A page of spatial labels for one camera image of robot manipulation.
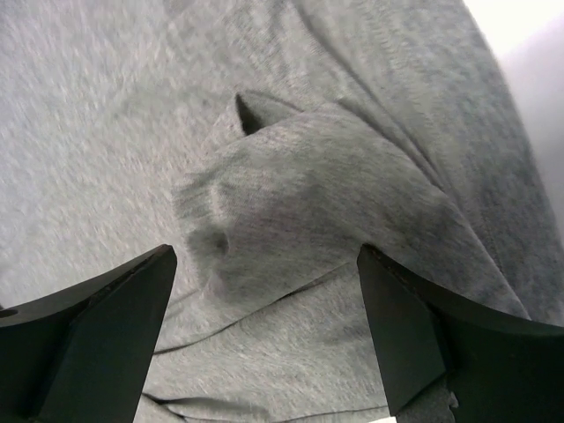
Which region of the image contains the grey t-shirt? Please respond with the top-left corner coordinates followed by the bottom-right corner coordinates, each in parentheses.
top-left (1, 1), bottom-right (563, 422)

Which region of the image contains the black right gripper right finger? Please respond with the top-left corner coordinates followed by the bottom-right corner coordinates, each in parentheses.
top-left (357, 245), bottom-right (563, 422)

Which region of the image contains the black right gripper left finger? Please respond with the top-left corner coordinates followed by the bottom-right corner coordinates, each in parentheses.
top-left (1, 245), bottom-right (177, 422)

